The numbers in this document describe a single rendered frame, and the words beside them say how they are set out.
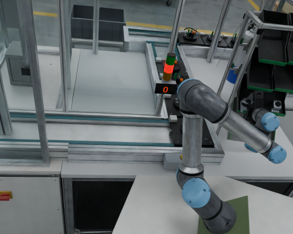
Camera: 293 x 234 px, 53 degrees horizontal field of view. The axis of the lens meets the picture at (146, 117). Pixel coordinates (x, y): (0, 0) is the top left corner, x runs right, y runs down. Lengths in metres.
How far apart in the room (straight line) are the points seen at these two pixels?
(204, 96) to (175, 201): 0.68
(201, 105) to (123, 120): 0.81
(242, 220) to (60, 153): 0.97
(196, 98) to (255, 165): 0.93
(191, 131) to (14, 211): 1.24
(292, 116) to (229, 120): 1.64
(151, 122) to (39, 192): 0.78
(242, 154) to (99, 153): 0.91
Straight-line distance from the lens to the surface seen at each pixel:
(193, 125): 1.25
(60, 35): 1.57
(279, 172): 1.98
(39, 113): 1.42
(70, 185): 1.74
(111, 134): 1.76
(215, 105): 1.10
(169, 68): 1.62
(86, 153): 1.62
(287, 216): 1.79
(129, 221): 1.49
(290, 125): 2.83
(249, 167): 1.91
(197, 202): 1.25
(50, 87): 2.24
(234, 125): 1.17
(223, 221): 1.34
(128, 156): 1.64
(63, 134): 1.76
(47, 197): 1.87
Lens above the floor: 2.14
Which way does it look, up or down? 40 degrees down
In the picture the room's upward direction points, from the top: 10 degrees clockwise
